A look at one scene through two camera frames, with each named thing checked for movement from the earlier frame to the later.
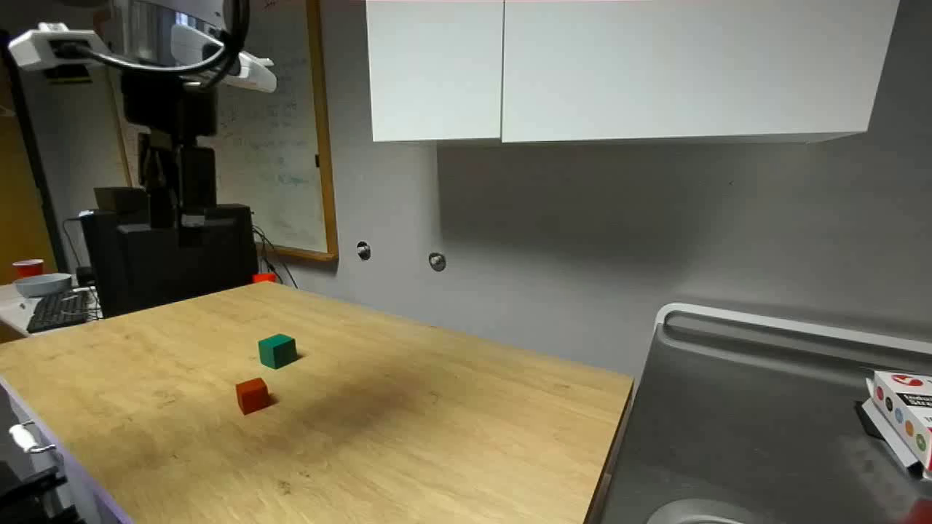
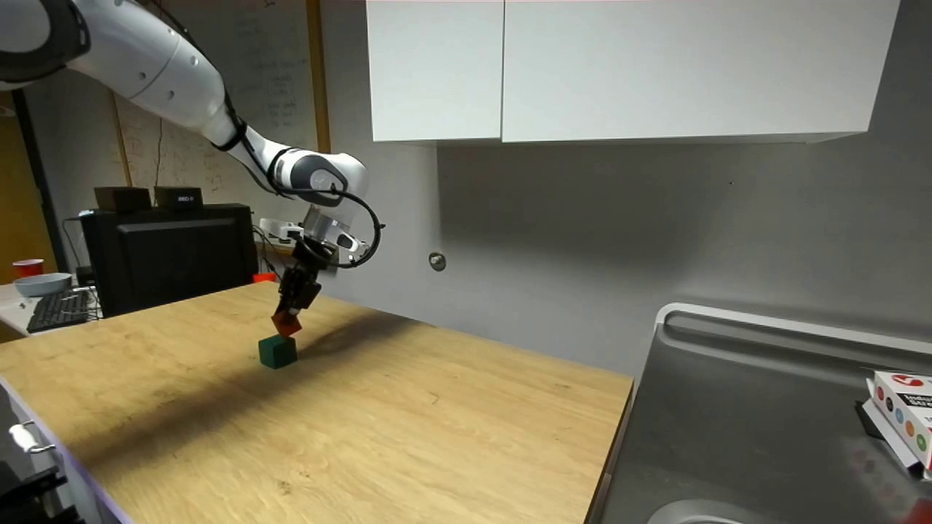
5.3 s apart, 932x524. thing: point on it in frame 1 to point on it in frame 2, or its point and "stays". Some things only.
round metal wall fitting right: (434, 261) stays
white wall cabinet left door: (434, 72) stays
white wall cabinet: (691, 69) stays
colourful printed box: (901, 411) stays
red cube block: (250, 394) to (285, 325)
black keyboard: (59, 306) stays
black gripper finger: (199, 178) to (308, 293)
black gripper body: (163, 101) to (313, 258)
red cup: (29, 267) stays
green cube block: (278, 351) stays
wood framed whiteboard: (274, 146) stays
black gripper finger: (158, 164) to (292, 290)
